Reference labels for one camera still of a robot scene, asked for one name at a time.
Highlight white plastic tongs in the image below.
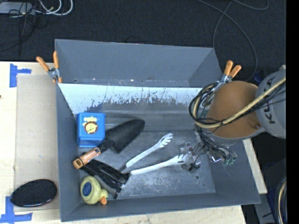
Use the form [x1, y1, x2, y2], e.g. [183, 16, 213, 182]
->
[119, 133, 196, 176]

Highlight pale wood board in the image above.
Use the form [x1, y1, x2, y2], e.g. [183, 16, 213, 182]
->
[13, 73, 62, 212]

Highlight grey metal bin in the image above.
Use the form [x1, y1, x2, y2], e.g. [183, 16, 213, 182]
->
[54, 39, 262, 223]

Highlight yellow duck tape measure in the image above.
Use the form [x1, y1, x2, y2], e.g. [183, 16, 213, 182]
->
[80, 175, 109, 206]

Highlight black trowel with orange handle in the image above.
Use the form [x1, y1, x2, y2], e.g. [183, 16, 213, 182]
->
[72, 119, 146, 170]

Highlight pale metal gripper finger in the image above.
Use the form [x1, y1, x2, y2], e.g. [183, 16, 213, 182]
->
[186, 157, 202, 172]
[178, 142, 196, 154]

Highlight black oval case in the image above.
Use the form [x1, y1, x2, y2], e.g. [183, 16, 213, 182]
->
[9, 179, 58, 208]

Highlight blue box with lion print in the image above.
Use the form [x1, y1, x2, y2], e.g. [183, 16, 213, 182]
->
[75, 112, 107, 148]

